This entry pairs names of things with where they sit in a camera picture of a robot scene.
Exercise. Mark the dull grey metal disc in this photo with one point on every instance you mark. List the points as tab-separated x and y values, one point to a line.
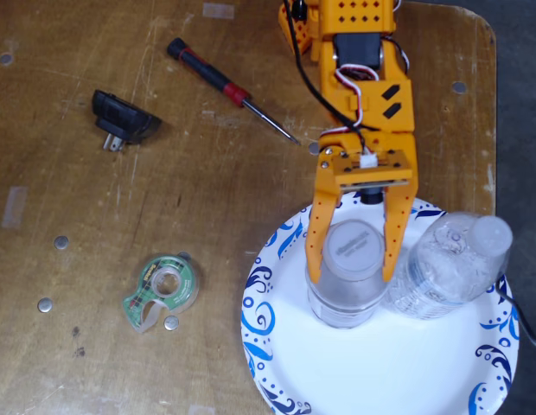
458	87
5	58

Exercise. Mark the white blue pattern paper plate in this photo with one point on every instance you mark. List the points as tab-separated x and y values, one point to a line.
337	367

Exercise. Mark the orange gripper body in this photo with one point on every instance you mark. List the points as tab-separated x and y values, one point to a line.
398	149

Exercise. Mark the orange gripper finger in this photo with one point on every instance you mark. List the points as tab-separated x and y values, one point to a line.
322	225
397	233

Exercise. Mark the orange mounted gripper camera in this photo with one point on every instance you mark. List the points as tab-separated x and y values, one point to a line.
380	173

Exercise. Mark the black power plug adapter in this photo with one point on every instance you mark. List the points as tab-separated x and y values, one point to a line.
121	114

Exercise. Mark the silver coin cell battery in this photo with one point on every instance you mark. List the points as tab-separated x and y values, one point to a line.
45	304
312	148
184	255
61	242
171	322

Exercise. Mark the green tape dispenser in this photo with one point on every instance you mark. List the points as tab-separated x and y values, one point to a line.
181	281

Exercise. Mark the black red screwdriver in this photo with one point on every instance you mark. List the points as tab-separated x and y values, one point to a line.
199	65

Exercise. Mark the clear plastic water bottle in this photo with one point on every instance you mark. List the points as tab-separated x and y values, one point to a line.
445	268

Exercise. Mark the clear tape strip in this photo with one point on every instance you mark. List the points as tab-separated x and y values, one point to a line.
14	207
202	410
218	9

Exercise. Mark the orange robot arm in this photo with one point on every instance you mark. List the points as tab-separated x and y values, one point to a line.
359	13

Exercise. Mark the purple label drink bottle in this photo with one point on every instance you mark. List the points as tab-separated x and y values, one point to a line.
356	255

